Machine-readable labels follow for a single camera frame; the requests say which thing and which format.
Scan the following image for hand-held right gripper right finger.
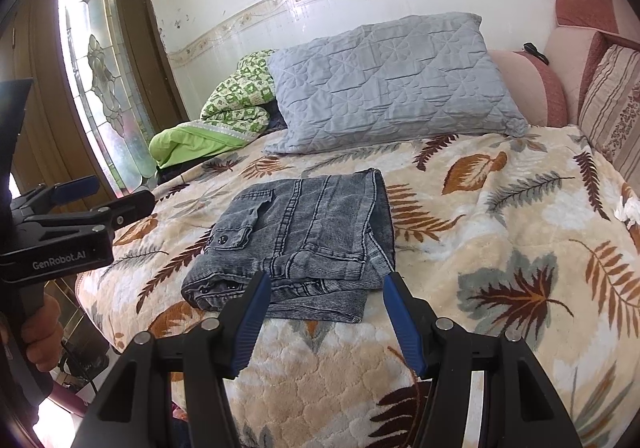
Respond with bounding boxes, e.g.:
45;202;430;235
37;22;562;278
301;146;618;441
382;272;583;448

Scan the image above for pink round bolster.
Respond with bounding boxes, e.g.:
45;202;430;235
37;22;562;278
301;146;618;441
487;50;569;129

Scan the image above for grey-blue denim pants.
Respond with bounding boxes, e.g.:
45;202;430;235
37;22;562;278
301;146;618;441
180;168;397;325

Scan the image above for small black object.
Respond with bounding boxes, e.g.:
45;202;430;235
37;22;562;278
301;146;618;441
522;43;549;66

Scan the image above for person's left hand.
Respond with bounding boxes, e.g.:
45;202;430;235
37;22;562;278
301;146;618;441
22;292;66;372

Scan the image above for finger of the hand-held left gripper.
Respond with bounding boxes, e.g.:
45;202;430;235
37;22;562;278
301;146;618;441
29;189;156;230
11;177;100;218

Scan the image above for black cable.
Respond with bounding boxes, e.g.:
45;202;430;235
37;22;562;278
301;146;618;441
59;340;103;396

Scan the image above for leaded glass door pane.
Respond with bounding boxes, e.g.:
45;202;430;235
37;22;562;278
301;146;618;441
59;0;159;195

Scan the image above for striped floral pillow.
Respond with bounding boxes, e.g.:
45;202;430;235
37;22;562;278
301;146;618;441
577;44;640;185

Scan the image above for leaf-print fleece blanket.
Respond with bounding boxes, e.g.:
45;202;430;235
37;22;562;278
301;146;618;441
75;125;640;448

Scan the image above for white crumpled tissue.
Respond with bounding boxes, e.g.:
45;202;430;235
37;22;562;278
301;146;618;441
615;195;640;230

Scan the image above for grey quilted pillow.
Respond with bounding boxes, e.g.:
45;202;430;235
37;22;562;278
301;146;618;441
262;14;530;155

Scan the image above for brown wooden door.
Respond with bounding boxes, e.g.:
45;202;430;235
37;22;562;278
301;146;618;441
0;0;177;211

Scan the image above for pink padded headboard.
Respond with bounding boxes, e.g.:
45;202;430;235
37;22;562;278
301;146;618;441
542;0;640;126

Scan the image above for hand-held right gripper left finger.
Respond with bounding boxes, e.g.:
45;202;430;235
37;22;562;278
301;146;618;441
85;271;273;448

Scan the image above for green patterned quilt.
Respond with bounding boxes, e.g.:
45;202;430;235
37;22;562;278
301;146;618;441
149;49;279;169

